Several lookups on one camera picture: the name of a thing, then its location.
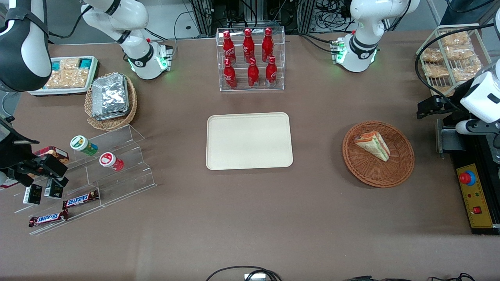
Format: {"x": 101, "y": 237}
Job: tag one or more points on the teal snack packet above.
{"x": 55, "y": 64}
{"x": 85, "y": 63}

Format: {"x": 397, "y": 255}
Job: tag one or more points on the silver foil packet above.
{"x": 117, "y": 114}
{"x": 110, "y": 93}

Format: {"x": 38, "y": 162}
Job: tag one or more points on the red snack cup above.
{"x": 109, "y": 160}

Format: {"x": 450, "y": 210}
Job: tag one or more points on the dark red snack box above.
{"x": 54, "y": 151}

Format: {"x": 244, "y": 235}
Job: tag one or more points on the brown Snickers bar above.
{"x": 80, "y": 200}
{"x": 47, "y": 218}

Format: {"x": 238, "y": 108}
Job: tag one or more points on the red emergency stop button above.
{"x": 466, "y": 178}

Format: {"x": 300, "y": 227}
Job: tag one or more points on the grey metal bracket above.
{"x": 449, "y": 140}

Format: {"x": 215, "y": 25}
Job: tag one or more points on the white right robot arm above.
{"x": 134, "y": 23}

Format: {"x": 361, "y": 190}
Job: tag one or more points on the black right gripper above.
{"x": 11, "y": 155}

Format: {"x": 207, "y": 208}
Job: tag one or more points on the clear acrylic step stand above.
{"x": 125, "y": 183}

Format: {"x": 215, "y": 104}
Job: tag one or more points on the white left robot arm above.
{"x": 367, "y": 15}

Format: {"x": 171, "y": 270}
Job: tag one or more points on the clear bag of pastry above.
{"x": 465, "y": 70}
{"x": 445, "y": 90}
{"x": 460, "y": 52}
{"x": 436, "y": 70}
{"x": 432, "y": 55}
{"x": 455, "y": 39}

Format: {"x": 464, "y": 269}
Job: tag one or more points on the black yellow control box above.
{"x": 478, "y": 203}

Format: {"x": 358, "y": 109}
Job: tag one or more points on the black aluminium frame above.
{"x": 304, "y": 15}

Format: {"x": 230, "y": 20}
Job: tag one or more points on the round brown wicker basket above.
{"x": 375, "y": 173}

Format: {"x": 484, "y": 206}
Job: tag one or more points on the clear cracker packet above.
{"x": 69, "y": 64}
{"x": 66, "y": 79}

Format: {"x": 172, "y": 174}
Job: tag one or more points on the small black box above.
{"x": 53, "y": 190}
{"x": 32, "y": 194}

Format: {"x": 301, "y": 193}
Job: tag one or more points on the red cola bottle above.
{"x": 229, "y": 48}
{"x": 248, "y": 47}
{"x": 267, "y": 46}
{"x": 253, "y": 75}
{"x": 230, "y": 76}
{"x": 271, "y": 73}

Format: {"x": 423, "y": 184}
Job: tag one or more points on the small white device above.
{"x": 254, "y": 277}

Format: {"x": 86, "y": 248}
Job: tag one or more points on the white snack tray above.
{"x": 58, "y": 92}

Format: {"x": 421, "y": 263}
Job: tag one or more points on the cream plastic tray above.
{"x": 246, "y": 142}

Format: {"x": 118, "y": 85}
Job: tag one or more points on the green snack cup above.
{"x": 82, "y": 144}

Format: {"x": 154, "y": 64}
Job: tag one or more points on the oval light wicker basket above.
{"x": 113, "y": 124}

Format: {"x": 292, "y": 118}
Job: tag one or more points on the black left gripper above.
{"x": 454, "y": 102}

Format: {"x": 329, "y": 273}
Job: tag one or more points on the triangle sandwich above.
{"x": 375, "y": 146}

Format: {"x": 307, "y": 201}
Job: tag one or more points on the clear acrylic bottle rack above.
{"x": 250, "y": 88}

